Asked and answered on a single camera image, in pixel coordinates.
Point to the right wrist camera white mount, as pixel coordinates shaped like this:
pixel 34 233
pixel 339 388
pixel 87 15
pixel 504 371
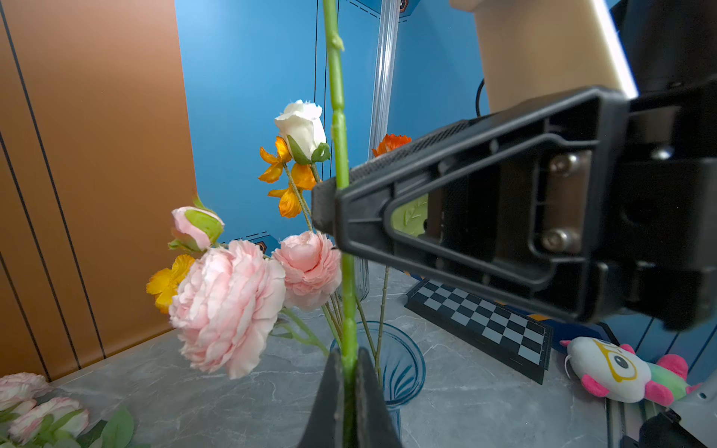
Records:
pixel 533 48

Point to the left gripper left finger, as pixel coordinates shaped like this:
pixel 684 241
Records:
pixel 325 426

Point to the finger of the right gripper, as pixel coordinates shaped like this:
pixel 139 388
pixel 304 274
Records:
pixel 511 207

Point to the orange gerbera flower stem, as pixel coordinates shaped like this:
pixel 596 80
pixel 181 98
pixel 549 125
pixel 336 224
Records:
pixel 349 343

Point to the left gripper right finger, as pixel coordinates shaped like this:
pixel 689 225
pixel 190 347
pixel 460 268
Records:
pixel 374 427

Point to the black white checkerboard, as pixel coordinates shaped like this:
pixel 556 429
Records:
pixel 515 340

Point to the blue purple glass vase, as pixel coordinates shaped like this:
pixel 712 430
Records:
pixel 399 366

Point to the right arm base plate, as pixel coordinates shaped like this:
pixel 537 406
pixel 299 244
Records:
pixel 690 422

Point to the clear grey glass vase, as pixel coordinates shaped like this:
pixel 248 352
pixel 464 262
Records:
pixel 362 278

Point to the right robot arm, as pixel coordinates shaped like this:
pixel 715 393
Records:
pixel 666 39

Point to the pink green plush toy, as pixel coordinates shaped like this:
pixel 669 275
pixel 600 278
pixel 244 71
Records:
pixel 616 372

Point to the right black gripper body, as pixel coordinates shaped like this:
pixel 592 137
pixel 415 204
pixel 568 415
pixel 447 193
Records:
pixel 658 212

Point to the pink peony flower stem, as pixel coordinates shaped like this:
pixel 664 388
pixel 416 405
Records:
pixel 226 299

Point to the mixed flower bunch on table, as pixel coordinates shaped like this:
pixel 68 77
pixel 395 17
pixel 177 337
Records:
pixel 57 422

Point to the right aluminium corner post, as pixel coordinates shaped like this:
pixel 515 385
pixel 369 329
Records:
pixel 384 71

